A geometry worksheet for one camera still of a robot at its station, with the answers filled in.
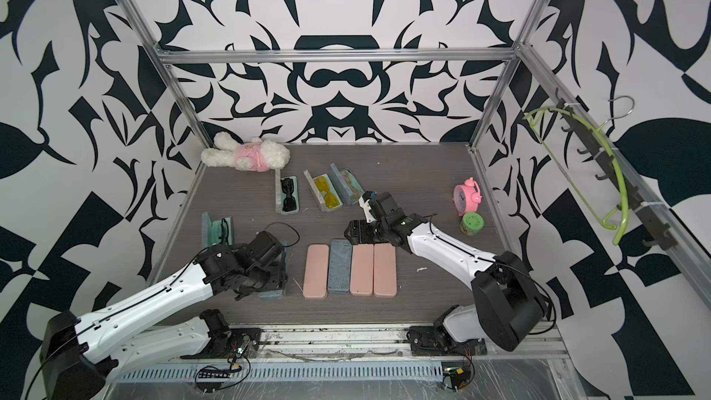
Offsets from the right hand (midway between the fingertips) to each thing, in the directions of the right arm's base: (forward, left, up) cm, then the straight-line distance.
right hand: (353, 229), depth 85 cm
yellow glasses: (+16, +8, -9) cm, 20 cm away
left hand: (-13, +21, -1) cm, 24 cm away
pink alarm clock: (+12, -38, -2) cm, 39 cm away
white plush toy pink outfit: (+31, +36, -1) cm, 47 cm away
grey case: (+21, +2, -6) cm, 22 cm away
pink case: (-10, -3, -7) cm, 13 cm away
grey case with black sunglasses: (+14, +25, -3) cm, 29 cm away
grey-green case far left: (+4, +46, -9) cm, 47 cm away
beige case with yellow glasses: (+14, +12, -3) cm, 19 cm away
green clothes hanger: (+25, -55, +20) cm, 64 cm away
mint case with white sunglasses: (-8, +4, -8) cm, 12 cm away
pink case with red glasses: (-10, +11, -8) cm, 17 cm away
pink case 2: (-11, -9, -7) cm, 16 cm away
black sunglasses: (+14, +23, -8) cm, 28 cm away
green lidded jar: (+4, -38, -6) cm, 39 cm away
